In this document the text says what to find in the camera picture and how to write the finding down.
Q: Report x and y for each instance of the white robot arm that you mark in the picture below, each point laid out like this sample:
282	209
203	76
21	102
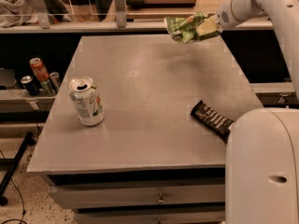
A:
262	154

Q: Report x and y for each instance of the dark blue soda can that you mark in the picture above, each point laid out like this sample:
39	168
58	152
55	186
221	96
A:
30	86

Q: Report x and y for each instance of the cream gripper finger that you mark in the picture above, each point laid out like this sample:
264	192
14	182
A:
210	26

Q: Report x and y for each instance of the black stand leg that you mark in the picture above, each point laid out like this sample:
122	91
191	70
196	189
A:
9	165

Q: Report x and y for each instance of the metal rail bracket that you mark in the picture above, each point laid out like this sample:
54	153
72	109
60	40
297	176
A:
120	13
42	13

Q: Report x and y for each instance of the grey can shelf tray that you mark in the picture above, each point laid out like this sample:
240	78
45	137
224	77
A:
21	101

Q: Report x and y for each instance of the grey drawer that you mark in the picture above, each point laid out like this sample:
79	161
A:
138	193
181	215

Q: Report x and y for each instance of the white green soda can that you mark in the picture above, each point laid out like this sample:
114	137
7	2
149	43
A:
86	99

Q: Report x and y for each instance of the grey cloth bundle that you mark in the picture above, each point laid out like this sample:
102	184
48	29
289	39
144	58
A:
16	13

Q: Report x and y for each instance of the lower grey drawer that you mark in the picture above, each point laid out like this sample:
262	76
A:
181	215

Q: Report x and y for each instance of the black candy bar wrapper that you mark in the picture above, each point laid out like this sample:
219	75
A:
213	120

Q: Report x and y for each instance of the red soda can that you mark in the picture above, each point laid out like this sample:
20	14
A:
39	69

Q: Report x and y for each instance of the middle metal rail bracket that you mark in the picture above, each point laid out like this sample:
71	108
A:
120	13

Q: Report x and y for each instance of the green jalapeno chip bag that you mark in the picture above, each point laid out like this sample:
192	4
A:
183	30

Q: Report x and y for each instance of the upper grey drawer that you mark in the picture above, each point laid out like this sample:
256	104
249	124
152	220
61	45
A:
138	193

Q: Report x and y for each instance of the left metal rail bracket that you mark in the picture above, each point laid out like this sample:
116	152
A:
42	13

